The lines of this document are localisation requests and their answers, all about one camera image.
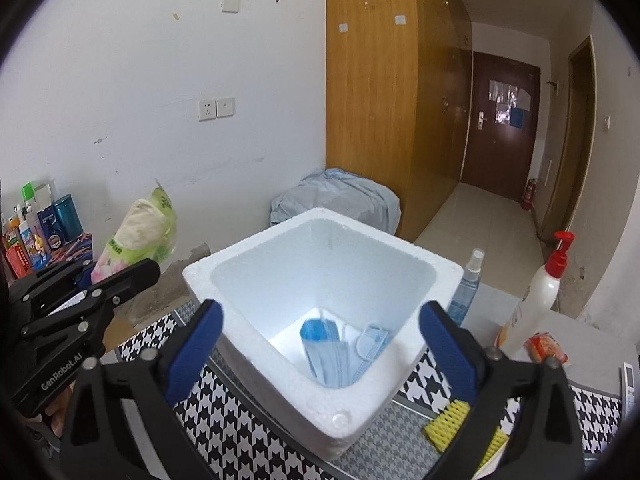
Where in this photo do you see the houndstooth table mat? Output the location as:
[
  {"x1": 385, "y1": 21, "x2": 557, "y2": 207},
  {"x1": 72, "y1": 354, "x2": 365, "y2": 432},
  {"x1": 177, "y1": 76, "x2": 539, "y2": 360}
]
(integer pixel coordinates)
[{"x1": 115, "y1": 305, "x2": 626, "y2": 480}]

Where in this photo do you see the white remote control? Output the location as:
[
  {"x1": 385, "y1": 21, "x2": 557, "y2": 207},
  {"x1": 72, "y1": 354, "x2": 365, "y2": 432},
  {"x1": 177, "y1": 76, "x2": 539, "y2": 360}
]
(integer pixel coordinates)
[{"x1": 620, "y1": 361, "x2": 638, "y2": 403}]

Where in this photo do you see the red box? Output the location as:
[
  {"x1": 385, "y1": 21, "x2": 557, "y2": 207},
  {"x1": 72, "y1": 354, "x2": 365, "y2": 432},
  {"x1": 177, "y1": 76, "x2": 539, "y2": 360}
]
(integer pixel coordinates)
[{"x1": 2, "y1": 245, "x2": 28, "y2": 278}]

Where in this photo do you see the white red pump bottle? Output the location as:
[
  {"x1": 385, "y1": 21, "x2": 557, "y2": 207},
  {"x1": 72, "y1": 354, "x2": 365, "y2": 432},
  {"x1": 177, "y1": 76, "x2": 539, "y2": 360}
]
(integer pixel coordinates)
[{"x1": 495, "y1": 230, "x2": 576, "y2": 358}]

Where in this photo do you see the white foam box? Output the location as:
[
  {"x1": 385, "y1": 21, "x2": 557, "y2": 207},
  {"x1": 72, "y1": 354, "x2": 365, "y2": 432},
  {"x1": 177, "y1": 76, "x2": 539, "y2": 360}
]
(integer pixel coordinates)
[{"x1": 182, "y1": 207, "x2": 465, "y2": 462}]

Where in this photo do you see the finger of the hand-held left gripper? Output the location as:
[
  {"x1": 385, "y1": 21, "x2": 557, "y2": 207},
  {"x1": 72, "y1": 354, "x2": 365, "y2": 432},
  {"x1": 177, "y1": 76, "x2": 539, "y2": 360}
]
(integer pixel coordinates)
[
  {"x1": 22, "y1": 259, "x2": 162, "y2": 341},
  {"x1": 10, "y1": 259, "x2": 96, "y2": 306}
]

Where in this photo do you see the green capped bottle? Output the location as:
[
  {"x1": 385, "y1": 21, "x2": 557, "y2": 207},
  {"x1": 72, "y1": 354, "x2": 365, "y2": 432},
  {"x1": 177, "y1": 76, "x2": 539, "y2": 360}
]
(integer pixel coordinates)
[{"x1": 21, "y1": 182, "x2": 41, "y2": 213}]

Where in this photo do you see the blue-grey cloth cover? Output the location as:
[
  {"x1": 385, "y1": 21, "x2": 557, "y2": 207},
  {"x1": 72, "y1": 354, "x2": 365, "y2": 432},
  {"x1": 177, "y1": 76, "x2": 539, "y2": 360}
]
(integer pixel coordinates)
[{"x1": 270, "y1": 168, "x2": 402, "y2": 237}]

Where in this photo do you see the yellow sponge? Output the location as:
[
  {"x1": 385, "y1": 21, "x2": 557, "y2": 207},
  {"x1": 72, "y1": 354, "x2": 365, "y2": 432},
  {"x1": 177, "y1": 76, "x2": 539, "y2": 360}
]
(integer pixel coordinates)
[{"x1": 422, "y1": 400, "x2": 510, "y2": 471}]

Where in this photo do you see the white door notice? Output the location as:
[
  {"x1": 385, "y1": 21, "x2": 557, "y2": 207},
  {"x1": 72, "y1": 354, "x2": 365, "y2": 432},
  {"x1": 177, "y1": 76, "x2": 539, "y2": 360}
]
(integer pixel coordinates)
[{"x1": 488, "y1": 80, "x2": 532, "y2": 111}]

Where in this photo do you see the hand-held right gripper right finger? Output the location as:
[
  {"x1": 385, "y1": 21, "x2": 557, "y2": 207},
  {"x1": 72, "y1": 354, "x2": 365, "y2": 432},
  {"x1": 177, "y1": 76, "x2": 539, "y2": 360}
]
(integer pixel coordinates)
[{"x1": 419, "y1": 301, "x2": 587, "y2": 480}]

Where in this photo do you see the plastic bag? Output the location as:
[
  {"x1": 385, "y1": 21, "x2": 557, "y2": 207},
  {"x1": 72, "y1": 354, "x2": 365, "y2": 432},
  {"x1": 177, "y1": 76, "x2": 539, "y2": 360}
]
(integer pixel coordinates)
[{"x1": 90, "y1": 178, "x2": 178, "y2": 283}]

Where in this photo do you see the red snack packet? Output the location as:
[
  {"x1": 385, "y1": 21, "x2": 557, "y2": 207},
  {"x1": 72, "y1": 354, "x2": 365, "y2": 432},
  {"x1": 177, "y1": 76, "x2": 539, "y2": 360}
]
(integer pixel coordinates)
[{"x1": 524, "y1": 332, "x2": 569, "y2": 367}]

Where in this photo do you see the dark brown door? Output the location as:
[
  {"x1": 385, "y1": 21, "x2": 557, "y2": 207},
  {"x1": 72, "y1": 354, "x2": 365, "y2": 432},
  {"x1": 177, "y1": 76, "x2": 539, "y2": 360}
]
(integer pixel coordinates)
[{"x1": 460, "y1": 51, "x2": 542, "y2": 204}]

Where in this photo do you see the wooden side door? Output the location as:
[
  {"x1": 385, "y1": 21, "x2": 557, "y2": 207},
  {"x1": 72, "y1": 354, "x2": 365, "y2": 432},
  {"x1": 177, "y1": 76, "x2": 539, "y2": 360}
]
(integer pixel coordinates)
[{"x1": 542, "y1": 35, "x2": 598, "y2": 246}]

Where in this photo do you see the blue spray bottle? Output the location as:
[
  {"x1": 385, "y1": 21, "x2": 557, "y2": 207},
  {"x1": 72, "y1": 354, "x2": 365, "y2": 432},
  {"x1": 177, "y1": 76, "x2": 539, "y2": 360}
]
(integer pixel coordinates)
[{"x1": 446, "y1": 248, "x2": 487, "y2": 326}]

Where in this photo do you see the light blue face mask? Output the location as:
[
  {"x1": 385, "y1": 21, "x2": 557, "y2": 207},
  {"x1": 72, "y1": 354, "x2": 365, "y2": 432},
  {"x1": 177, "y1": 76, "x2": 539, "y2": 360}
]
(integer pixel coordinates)
[{"x1": 354, "y1": 324, "x2": 393, "y2": 361}]

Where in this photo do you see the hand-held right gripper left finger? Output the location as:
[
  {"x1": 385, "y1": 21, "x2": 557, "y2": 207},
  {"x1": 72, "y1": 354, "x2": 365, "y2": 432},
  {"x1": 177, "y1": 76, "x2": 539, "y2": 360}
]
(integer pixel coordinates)
[{"x1": 60, "y1": 299, "x2": 226, "y2": 480}]

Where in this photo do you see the teal can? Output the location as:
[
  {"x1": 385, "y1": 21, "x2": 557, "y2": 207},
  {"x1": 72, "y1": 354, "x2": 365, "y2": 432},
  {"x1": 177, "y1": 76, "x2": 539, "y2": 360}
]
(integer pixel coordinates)
[{"x1": 52, "y1": 194, "x2": 84, "y2": 242}]

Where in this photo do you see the wooden wardrobe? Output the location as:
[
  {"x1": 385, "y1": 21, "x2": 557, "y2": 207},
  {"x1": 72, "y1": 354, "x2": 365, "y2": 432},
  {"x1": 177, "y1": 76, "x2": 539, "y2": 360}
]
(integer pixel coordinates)
[{"x1": 325, "y1": 0, "x2": 473, "y2": 243}]

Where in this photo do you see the bottle with yellow figure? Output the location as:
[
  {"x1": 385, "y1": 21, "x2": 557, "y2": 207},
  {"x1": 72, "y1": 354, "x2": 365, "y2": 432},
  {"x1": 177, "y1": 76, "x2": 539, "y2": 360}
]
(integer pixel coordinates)
[{"x1": 17, "y1": 222, "x2": 51, "y2": 267}]

